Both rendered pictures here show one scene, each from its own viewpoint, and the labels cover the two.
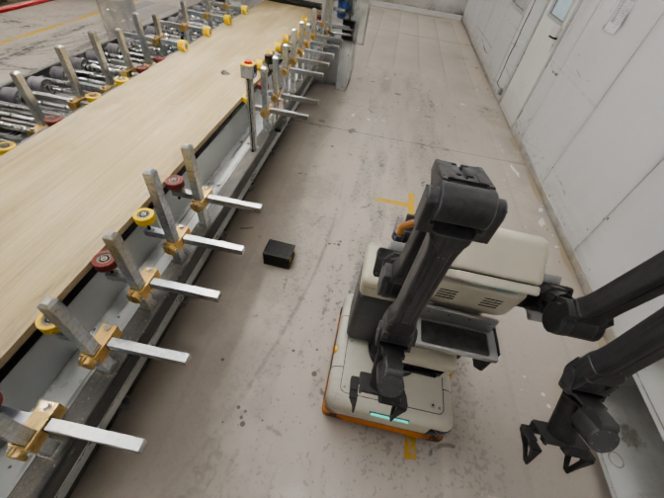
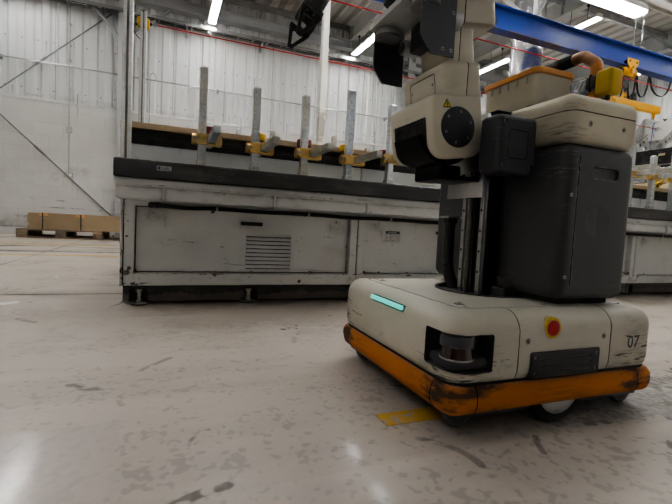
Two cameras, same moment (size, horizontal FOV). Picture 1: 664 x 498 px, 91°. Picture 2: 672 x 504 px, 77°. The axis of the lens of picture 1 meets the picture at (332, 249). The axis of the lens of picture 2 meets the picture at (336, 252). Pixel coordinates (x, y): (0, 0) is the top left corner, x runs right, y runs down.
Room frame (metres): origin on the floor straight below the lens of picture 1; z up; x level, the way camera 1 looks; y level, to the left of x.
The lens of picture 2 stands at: (-0.12, -1.40, 0.46)
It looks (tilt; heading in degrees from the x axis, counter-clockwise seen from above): 4 degrees down; 65
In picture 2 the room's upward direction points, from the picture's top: 3 degrees clockwise
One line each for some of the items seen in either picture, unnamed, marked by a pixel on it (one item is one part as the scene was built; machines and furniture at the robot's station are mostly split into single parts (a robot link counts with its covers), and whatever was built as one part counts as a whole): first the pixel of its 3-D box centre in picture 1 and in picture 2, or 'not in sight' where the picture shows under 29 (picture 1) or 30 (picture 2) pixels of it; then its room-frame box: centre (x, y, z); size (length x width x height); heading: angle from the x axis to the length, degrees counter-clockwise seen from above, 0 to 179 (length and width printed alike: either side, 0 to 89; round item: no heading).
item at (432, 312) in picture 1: (448, 334); (414, 31); (0.54, -0.40, 0.99); 0.28 x 0.16 x 0.22; 87
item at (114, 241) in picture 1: (135, 281); (304, 142); (0.63, 0.67, 0.87); 0.04 x 0.04 x 0.48; 87
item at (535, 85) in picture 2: not in sight; (525, 100); (0.95, -0.42, 0.87); 0.23 x 0.15 x 0.11; 87
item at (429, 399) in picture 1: (388, 360); (478, 328); (0.83, -0.42, 0.16); 0.67 x 0.64 x 0.25; 177
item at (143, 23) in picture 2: not in sight; (143, 96); (-0.13, 1.82, 1.25); 0.15 x 0.08 x 1.10; 177
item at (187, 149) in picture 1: (197, 192); (390, 148); (1.13, 0.65, 0.90); 0.04 x 0.04 x 0.48; 87
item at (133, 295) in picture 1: (143, 285); (307, 154); (0.65, 0.67, 0.81); 0.14 x 0.06 x 0.05; 177
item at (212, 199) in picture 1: (217, 200); not in sight; (1.16, 0.58, 0.83); 0.43 x 0.03 x 0.04; 87
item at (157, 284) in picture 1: (163, 285); (315, 153); (0.66, 0.60, 0.81); 0.43 x 0.03 x 0.04; 87
